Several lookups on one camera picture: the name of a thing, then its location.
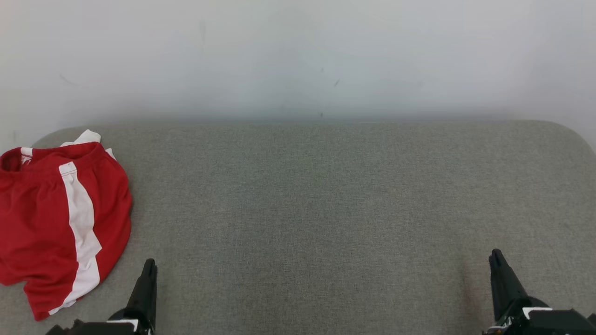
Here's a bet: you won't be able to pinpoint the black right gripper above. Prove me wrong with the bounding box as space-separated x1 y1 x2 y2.
484 249 553 335

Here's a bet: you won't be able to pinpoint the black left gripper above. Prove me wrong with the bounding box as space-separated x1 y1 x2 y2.
108 259 158 335

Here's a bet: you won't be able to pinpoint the red shorts with white stripe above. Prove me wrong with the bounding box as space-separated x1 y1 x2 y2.
0 142 133 322

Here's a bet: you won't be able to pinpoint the red jersey with white trim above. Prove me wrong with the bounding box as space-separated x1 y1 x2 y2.
61 129 116 160

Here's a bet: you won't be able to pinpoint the grey fabric sofa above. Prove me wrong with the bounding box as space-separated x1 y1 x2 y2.
0 120 596 335

